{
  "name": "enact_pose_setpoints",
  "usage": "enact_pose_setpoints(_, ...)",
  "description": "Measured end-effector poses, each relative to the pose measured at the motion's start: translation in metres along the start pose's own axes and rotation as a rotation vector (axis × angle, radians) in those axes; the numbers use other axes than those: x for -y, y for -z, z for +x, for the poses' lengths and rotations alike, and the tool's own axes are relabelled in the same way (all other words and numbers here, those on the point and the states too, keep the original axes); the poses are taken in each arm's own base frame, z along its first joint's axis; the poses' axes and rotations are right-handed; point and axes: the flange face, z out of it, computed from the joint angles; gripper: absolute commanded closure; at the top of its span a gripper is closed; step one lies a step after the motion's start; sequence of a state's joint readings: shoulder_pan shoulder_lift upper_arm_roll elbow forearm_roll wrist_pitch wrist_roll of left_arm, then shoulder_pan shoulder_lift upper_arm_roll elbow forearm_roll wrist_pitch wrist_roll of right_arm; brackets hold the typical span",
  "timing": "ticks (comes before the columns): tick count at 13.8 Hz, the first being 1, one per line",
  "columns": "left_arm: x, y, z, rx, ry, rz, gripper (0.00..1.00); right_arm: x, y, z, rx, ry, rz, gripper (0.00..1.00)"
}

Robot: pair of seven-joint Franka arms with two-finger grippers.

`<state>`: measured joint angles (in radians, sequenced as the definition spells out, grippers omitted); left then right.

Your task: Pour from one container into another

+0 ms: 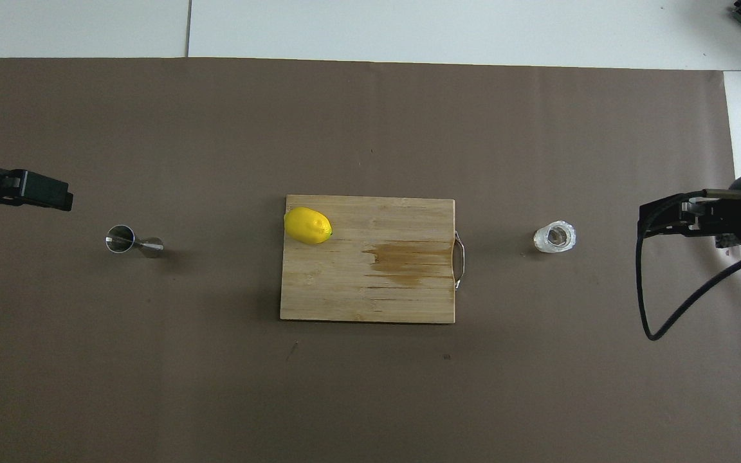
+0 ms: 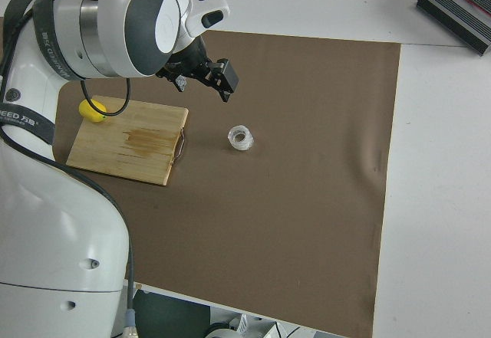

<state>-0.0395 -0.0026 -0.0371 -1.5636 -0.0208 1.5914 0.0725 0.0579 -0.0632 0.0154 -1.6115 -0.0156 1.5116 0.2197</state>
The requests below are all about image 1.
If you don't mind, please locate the steel double jigger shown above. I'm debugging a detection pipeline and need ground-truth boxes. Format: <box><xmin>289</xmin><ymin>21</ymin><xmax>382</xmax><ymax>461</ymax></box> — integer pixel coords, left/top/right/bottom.
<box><xmin>105</xmin><ymin>224</ymin><xmax>165</xmax><ymax>259</ymax></box>

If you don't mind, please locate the clear glass cup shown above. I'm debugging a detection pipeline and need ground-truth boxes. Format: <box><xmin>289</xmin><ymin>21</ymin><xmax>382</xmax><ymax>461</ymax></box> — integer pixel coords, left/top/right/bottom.
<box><xmin>533</xmin><ymin>221</ymin><xmax>577</xmax><ymax>254</ymax></box>

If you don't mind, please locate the brown paper table mat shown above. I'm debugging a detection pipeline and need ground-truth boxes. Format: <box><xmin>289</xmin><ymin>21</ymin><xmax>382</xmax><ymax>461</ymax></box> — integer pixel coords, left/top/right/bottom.
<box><xmin>0</xmin><ymin>57</ymin><xmax>741</xmax><ymax>463</ymax></box>

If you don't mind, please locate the yellow lemon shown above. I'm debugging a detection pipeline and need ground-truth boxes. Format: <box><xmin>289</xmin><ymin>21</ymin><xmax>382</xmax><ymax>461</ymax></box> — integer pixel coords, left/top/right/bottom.
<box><xmin>284</xmin><ymin>206</ymin><xmax>333</xmax><ymax>246</ymax></box>

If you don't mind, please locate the wooden cutting board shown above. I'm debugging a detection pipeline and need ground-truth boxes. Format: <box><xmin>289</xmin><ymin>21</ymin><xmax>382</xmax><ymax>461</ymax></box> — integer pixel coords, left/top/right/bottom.
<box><xmin>279</xmin><ymin>195</ymin><xmax>466</xmax><ymax>324</ymax></box>

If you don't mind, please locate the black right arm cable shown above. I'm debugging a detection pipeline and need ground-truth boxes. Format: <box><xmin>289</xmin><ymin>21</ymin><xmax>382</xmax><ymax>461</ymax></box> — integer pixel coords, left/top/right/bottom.
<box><xmin>636</xmin><ymin>188</ymin><xmax>741</xmax><ymax>349</ymax></box>

